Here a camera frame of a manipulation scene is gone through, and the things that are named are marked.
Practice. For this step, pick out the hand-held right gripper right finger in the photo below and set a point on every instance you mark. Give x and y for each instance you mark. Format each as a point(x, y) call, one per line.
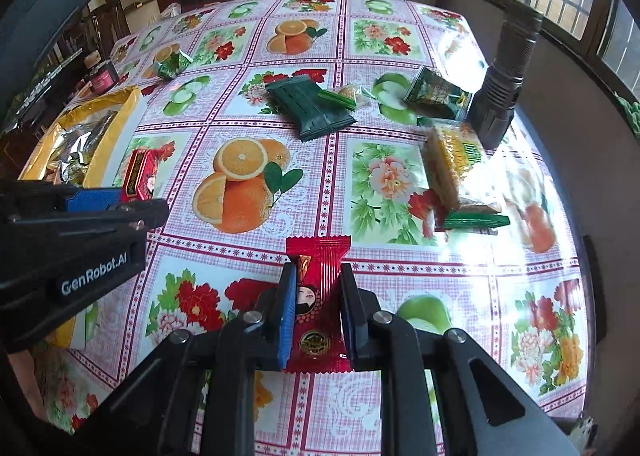
point(348, 316)

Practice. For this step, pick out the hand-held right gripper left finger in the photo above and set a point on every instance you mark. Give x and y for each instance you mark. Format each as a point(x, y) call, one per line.
point(287, 316)

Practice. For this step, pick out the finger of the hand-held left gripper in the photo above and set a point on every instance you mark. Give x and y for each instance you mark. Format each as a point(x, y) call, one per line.
point(127, 217)
point(95, 198)

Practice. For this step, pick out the shiny red gold candy packet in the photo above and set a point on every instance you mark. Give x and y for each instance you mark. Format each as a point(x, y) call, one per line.
point(315, 286)

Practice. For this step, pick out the red candy packet framed label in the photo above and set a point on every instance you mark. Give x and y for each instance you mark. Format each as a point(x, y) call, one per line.
point(137, 171)

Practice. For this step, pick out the yellow-edged white tray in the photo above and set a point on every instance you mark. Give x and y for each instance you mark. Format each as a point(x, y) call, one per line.
point(122, 131)

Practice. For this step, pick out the silver foil packet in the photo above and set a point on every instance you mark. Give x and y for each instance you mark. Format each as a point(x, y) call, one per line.
point(75, 146)

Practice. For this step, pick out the floral fruit print tablecloth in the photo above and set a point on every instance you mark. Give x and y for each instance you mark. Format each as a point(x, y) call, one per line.
point(380, 261)

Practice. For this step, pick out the pink jar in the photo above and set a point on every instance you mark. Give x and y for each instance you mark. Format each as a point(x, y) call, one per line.
point(102, 80)

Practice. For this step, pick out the small green candy packet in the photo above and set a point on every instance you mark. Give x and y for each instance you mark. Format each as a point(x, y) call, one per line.
point(172, 66)

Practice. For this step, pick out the yellow cracker packet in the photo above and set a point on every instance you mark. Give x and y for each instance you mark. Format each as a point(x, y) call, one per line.
point(447, 161)

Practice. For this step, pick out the clear plastic bag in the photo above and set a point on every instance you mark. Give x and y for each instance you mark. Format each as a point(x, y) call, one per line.
point(171, 11)

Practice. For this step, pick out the dark teal snack packet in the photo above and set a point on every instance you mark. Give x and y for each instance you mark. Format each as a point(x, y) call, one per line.
point(310, 108)

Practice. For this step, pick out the small clear green-ended packet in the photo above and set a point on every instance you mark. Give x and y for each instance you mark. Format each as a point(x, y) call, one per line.
point(347, 95)

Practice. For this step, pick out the green printed snack packet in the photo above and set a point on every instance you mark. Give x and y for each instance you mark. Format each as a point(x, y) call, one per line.
point(432, 88)

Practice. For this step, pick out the grey metal flashlight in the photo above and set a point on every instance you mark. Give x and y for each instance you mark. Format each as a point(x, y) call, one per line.
point(497, 91)

